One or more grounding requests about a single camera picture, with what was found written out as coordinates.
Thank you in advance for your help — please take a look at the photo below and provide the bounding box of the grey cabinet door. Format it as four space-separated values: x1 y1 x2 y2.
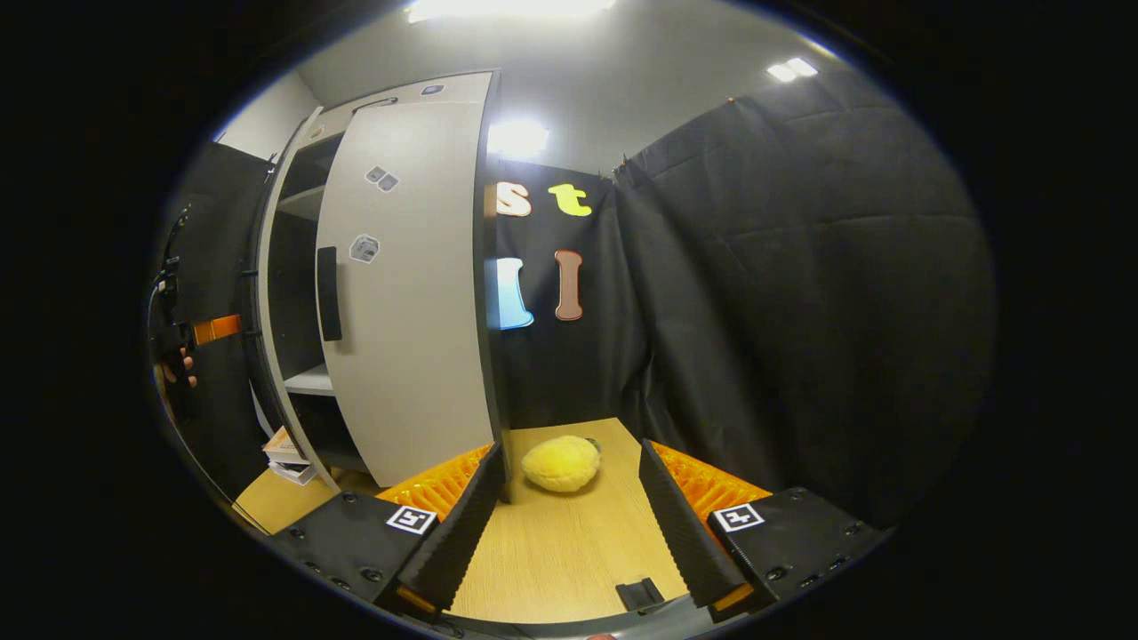
253 107 343 494
316 100 499 488

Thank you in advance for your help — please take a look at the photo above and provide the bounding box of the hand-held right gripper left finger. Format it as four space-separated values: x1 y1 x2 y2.
267 442 508 623

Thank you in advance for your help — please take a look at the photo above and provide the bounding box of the black door handle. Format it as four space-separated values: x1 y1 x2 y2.
317 246 343 342

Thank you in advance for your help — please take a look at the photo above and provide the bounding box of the beige and orange book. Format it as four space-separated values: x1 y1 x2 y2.
262 427 308 465

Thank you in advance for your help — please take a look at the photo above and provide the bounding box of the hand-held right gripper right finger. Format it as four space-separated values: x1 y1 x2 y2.
638 438 890 623

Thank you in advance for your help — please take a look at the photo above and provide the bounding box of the yellow plush toy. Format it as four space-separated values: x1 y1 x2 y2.
521 435 602 493

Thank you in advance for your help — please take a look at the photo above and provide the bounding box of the grey cabinet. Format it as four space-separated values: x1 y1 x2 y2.
258 71 512 503

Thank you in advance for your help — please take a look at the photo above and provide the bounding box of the grey cabinet shelf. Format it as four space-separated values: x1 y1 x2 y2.
283 364 334 396
277 185 325 221

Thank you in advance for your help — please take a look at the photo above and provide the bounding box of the black backdrop cloth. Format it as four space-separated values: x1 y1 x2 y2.
151 67 997 530

